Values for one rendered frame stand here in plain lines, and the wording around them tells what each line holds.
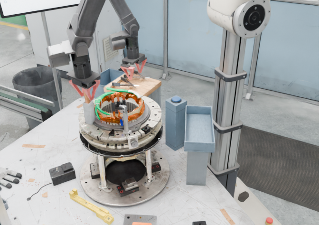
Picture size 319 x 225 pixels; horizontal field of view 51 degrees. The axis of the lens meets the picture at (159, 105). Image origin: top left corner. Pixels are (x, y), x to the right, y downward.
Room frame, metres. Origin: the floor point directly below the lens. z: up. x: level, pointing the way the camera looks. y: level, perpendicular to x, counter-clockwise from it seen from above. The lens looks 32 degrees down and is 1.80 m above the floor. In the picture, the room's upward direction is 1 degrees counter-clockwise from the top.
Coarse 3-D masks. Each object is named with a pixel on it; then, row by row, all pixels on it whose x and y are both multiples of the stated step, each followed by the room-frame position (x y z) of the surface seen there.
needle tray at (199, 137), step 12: (192, 108) 1.17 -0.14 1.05; (204, 108) 1.17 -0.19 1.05; (192, 120) 1.13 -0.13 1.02; (204, 120) 1.13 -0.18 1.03; (192, 132) 1.04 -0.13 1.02; (204, 132) 1.04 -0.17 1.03; (192, 144) 0.93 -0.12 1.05; (204, 144) 0.93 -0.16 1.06; (192, 156) 1.00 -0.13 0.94; (204, 156) 1.00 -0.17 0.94; (192, 168) 1.00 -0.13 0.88; (204, 168) 1.00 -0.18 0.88; (192, 180) 1.00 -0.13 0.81; (204, 180) 1.00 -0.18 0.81
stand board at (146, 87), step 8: (128, 72) 1.50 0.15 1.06; (128, 80) 1.41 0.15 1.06; (136, 80) 1.41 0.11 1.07; (144, 80) 1.41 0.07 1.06; (152, 80) 1.41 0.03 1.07; (104, 88) 1.34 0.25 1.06; (120, 88) 1.33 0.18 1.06; (136, 88) 1.33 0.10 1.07; (144, 88) 1.33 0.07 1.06; (152, 88) 1.33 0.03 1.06
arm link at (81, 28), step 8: (80, 0) 0.93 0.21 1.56; (88, 0) 0.89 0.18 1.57; (96, 0) 0.90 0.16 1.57; (104, 0) 0.91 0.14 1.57; (80, 8) 0.92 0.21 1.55; (88, 8) 0.90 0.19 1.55; (96, 8) 0.91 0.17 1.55; (80, 16) 0.91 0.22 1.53; (88, 16) 0.91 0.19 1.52; (96, 16) 0.92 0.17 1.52; (72, 24) 0.95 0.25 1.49; (80, 24) 0.91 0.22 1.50; (88, 24) 0.92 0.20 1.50; (72, 32) 0.95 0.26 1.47; (80, 32) 0.92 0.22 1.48; (88, 32) 0.93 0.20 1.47; (72, 40) 0.93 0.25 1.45; (80, 40) 0.93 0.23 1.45; (88, 40) 0.94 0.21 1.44; (72, 48) 0.93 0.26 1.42
